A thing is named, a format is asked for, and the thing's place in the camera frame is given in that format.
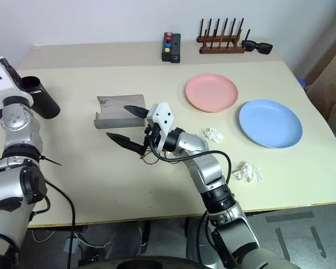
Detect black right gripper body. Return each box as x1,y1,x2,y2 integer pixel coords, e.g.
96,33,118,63
139,122,162,155

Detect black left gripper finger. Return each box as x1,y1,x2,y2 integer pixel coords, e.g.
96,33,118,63
0,56,14,72

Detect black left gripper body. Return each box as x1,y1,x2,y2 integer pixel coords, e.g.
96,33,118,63
6,66,25,92

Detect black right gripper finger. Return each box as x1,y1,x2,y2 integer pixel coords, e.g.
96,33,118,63
123,105,151,119
105,132,143,154

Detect black cylindrical cup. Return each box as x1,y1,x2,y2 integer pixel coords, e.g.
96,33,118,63
19,76,61,120

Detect crumpled white tissue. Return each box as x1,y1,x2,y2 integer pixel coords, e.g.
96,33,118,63
203,128,224,143
233,161,263,184

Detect pink plate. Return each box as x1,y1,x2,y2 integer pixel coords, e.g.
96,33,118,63
184,72,239,113

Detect black marker box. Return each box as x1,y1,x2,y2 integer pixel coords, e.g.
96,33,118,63
161,32,182,64

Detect black zip tie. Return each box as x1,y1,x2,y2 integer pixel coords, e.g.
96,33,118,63
40,155,63,166

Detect wooden plate rack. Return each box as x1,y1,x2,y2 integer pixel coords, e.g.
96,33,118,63
196,17,252,54

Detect blue plate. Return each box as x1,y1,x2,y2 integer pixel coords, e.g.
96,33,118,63
238,100,304,149

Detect dark rounded shape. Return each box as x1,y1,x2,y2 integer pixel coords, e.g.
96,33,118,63
96,254,198,269

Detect black sunglasses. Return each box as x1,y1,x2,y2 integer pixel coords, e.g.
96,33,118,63
241,40,274,55

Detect brown cardboard box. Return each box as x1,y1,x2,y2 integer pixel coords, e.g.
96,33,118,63
305,46,336,146

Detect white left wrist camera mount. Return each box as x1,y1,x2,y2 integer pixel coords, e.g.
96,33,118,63
0,64,34,105

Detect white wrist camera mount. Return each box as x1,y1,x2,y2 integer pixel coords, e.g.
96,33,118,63
146,101,175,152
0,64,34,105

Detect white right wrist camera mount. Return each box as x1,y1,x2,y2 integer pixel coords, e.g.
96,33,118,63
146,101,175,152

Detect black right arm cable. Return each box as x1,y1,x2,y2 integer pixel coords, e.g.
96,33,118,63
141,140,232,183

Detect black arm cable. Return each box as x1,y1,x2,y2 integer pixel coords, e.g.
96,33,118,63
43,180,76,269
141,140,232,183

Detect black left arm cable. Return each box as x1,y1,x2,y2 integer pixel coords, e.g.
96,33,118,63
43,180,76,269

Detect white floor cable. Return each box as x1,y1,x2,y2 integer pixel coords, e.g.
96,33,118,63
30,228,109,250

